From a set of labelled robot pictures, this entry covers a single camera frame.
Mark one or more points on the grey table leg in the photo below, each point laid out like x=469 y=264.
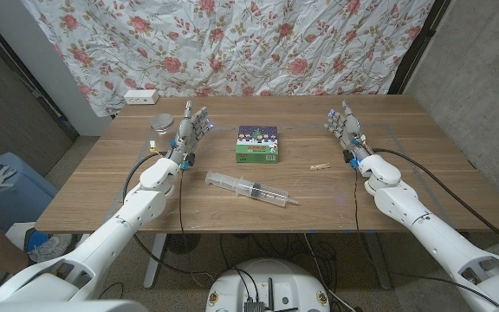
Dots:
x=377 y=260

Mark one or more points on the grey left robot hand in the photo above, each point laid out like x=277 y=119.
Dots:
x=184 y=134

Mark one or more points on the white power strip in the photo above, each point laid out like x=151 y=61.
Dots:
x=141 y=96

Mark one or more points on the wooden clothespin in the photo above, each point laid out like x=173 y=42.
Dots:
x=320 y=166

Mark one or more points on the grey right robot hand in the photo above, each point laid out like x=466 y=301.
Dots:
x=347 y=130

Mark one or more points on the white and blue floor pad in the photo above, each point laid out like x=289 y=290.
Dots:
x=15 y=232

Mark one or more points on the clear plastic syringe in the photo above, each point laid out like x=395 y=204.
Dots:
x=249 y=188

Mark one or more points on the floral rose backdrop cloth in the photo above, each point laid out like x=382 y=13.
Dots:
x=232 y=43

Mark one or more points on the grey sneaker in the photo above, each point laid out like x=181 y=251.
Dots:
x=52 y=247

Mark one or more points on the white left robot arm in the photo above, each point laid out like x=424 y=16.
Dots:
x=115 y=234

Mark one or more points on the black round floor base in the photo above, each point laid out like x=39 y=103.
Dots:
x=182 y=242

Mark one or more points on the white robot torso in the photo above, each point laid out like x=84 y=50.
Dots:
x=267 y=286

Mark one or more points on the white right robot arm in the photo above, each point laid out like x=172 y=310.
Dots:
x=427 y=225

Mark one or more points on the black backdrop stand pole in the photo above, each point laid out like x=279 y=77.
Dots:
x=28 y=78
x=418 y=47

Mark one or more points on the green cartoon print box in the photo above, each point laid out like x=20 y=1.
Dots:
x=257 y=147

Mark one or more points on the blue storage bin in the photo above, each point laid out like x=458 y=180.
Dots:
x=15 y=203

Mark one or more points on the white table leg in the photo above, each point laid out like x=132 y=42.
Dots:
x=154 y=260

